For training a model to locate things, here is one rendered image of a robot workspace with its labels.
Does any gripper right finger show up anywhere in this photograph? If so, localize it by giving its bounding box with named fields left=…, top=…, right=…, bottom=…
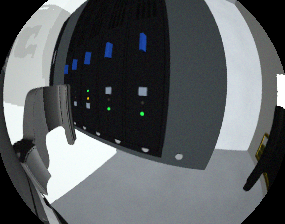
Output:
left=243, top=105, right=285, bottom=191

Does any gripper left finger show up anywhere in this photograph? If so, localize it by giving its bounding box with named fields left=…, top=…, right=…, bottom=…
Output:
left=13, top=84, right=77, bottom=196

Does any black server rack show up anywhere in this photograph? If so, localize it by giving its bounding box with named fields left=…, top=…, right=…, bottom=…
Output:
left=49, top=0, right=227, bottom=170

